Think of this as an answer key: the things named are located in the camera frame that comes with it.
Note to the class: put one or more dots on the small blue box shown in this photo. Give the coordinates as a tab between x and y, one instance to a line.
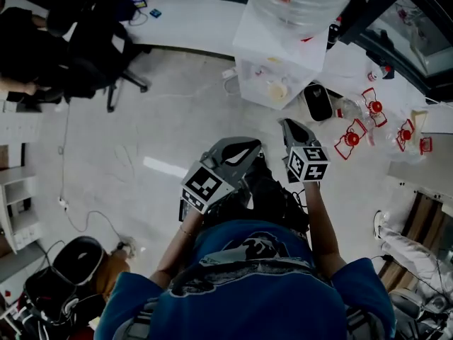
155	12

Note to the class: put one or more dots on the white water dispenser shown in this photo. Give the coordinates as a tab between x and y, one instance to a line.
269	44

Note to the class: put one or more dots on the white low cabinet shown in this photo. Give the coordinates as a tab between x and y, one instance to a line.
17	197

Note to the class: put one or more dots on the large clear water bottle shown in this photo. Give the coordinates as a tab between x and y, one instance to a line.
304	2

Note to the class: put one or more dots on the black office chair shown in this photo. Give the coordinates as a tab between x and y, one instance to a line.
95	48

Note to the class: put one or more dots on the white shelf unit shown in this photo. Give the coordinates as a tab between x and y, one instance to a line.
421	175

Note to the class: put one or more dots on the black waste bin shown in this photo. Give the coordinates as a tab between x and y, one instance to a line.
318	101

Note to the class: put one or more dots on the black thermos flask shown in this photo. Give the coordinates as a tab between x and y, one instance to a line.
332	34

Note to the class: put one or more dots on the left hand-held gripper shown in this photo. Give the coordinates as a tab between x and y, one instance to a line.
212	186

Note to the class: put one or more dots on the cardboard piece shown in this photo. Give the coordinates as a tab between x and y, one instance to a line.
419	119

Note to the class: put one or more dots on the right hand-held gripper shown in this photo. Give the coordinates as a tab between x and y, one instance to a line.
308	163

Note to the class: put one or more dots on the person's left forearm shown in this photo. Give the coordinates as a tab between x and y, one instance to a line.
178	243

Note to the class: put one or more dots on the person's black trousers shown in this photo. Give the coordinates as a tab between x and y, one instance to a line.
269	193

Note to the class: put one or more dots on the person's blue printed shirt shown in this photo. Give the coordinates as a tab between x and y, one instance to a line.
247	303

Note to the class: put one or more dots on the small red-capped bottle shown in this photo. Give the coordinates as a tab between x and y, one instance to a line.
384	72

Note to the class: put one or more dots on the person's right forearm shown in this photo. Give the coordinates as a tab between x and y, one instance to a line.
323	232

